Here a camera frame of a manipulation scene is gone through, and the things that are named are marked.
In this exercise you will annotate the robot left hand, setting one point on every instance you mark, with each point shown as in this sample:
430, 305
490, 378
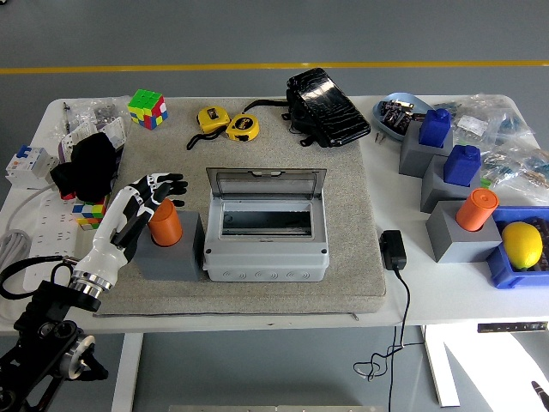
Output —
111, 223

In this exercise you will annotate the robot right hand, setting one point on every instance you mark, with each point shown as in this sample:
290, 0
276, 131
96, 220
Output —
540, 389

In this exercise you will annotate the orange cylinder battery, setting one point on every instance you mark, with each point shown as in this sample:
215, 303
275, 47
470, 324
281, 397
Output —
476, 210
167, 227

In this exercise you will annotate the transparent hinged box lid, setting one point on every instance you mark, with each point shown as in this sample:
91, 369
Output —
266, 184

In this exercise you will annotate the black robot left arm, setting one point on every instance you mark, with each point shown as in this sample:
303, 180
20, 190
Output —
47, 309

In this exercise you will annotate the grey electrical box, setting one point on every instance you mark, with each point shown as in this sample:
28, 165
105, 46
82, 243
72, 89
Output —
266, 262

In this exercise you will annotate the blue block battery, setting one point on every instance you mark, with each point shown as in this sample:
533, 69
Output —
461, 165
434, 126

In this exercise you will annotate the colourful puzzle cube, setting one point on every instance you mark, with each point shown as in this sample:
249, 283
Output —
148, 109
88, 214

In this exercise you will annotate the white power strip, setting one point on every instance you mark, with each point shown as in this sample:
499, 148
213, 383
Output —
56, 232

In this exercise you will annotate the black cloth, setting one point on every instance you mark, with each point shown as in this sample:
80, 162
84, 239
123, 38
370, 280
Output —
90, 167

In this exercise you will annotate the black table control panel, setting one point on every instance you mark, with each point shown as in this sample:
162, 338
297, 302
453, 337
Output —
512, 327

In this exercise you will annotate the grey holder block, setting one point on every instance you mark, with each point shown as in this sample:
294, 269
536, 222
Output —
171, 266
433, 189
454, 244
412, 154

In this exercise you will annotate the white plug packet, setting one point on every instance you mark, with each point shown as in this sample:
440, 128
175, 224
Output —
118, 134

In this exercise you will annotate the white circuit breaker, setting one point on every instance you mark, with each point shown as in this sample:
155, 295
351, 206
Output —
30, 167

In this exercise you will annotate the white table leg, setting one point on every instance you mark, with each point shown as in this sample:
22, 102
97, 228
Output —
442, 377
126, 373

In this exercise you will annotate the clear bags of screws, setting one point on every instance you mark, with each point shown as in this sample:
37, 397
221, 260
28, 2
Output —
103, 111

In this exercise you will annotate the thin metal screwdriver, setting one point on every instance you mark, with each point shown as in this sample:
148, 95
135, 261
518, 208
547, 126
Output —
66, 118

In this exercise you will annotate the blue plastic bin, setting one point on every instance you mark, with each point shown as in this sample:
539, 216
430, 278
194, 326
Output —
502, 270

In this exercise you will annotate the yellow tape measure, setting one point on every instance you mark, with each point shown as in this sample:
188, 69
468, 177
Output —
242, 126
210, 118

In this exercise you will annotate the yellow lemon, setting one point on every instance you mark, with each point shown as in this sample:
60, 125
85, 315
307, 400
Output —
521, 244

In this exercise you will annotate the grey-brown mat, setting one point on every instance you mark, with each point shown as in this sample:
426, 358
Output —
279, 296

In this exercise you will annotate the black power adapter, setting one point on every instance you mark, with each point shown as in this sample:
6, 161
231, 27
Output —
392, 251

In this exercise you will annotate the green plastic piece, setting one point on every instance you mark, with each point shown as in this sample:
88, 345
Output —
484, 182

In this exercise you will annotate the black glossy pouch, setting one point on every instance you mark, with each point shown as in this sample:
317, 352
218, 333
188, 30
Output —
330, 111

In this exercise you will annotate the clear bags of components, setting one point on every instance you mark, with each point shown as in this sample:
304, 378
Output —
506, 129

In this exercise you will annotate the light blue bowl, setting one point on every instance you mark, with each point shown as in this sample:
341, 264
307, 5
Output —
379, 122

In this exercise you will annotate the dark small components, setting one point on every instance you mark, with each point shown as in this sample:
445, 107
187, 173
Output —
396, 113

